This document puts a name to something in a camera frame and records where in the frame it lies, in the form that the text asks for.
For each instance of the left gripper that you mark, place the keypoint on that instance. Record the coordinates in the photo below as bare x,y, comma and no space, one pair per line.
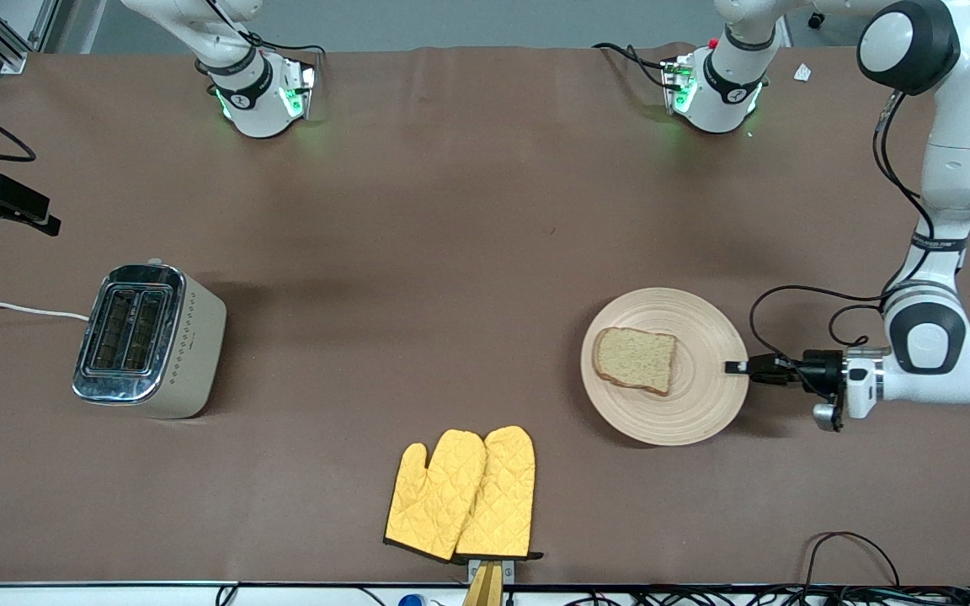
822,369

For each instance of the round light wooden plate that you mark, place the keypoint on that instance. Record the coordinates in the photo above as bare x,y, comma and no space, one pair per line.
687,404

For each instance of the slice of brown bread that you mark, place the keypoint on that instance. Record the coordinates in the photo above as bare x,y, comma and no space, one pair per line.
636,360

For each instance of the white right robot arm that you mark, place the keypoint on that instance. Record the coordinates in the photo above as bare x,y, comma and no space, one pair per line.
258,93

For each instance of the silver and beige toaster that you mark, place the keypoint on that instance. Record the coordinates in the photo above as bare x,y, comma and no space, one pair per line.
148,345

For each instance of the yellow quilted oven mitt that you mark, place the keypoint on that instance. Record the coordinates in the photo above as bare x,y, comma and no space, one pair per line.
434,497
502,497

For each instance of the small white paper scrap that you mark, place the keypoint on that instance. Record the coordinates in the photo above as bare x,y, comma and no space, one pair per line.
802,72

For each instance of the black caster wheel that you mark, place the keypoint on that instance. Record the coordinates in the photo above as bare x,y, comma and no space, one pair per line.
818,18

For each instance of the small blue round object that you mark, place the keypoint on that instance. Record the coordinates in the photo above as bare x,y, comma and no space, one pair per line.
409,601

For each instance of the aluminium profile frame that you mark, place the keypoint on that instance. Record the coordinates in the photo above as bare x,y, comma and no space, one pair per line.
13,61

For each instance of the small metal bracket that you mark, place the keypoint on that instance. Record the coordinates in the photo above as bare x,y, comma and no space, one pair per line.
508,568

